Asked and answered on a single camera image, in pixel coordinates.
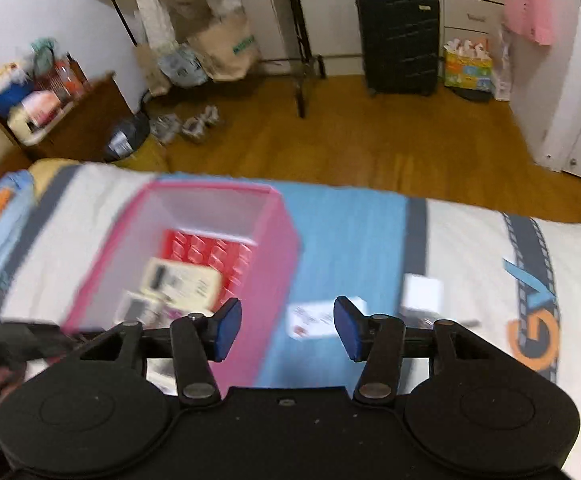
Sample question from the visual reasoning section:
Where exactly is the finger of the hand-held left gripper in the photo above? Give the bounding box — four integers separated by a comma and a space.
20, 323, 90, 362

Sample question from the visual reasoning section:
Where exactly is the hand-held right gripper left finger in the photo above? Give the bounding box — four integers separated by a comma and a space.
65, 297, 244, 409

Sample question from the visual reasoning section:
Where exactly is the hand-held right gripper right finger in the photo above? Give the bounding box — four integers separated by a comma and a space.
333, 295, 502, 407

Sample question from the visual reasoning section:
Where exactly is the white printed box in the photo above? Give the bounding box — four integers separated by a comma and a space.
287, 299, 369, 343

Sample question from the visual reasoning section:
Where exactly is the cream packaged device box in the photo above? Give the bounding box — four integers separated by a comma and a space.
142, 256, 222, 312

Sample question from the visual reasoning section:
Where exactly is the pink cardboard box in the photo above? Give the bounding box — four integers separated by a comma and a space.
63, 180, 302, 397

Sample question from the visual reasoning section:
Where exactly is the small white box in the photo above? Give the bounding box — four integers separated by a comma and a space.
400, 273, 445, 319

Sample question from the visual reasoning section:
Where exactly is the striped printed bed blanket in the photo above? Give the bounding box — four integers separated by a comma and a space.
0, 162, 581, 477

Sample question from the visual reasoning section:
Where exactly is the light blue printed pillow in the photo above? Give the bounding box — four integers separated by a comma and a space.
0, 170, 39, 294

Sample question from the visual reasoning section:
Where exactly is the yellow bed sheet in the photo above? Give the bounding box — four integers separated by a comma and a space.
29, 157, 87, 174

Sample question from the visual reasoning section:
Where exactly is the pair of slippers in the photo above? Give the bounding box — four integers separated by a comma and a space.
181, 105, 220, 142

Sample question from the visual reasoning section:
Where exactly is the brown wooden cabinet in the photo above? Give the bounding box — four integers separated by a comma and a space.
19, 72, 137, 162

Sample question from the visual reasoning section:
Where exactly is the pink and cream box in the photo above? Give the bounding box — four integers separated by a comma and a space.
7, 89, 64, 146

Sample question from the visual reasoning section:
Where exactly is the blue cloth bundle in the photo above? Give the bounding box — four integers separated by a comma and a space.
0, 79, 36, 120

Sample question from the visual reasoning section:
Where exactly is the grey printed plastic bag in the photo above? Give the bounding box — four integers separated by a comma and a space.
157, 45, 209, 87

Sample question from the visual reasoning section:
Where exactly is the plain brown paper bag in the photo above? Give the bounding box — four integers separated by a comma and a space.
133, 42, 172, 97

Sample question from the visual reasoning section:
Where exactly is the brown paper bag green print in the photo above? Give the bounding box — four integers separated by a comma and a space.
187, 12, 264, 82

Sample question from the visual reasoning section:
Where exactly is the colourful gift bag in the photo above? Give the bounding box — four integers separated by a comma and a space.
443, 37, 494, 92

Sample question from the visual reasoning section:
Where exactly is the black hard-shell suitcase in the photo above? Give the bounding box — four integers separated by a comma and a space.
355, 0, 441, 99

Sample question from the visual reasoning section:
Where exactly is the clear plastic bag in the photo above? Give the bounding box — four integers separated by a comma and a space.
492, 27, 515, 104

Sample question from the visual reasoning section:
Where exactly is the black clothes rack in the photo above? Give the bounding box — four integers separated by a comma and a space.
105, 0, 329, 119

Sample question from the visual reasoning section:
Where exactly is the white wardrobe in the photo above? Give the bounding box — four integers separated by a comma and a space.
290, 0, 367, 77

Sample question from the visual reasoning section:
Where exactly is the white drawer unit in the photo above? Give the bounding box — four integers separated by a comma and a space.
440, 0, 514, 57

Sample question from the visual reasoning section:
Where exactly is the pink paper bag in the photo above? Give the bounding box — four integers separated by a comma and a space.
502, 0, 555, 46

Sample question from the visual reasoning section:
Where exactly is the wire basket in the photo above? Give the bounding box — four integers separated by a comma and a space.
34, 56, 90, 106

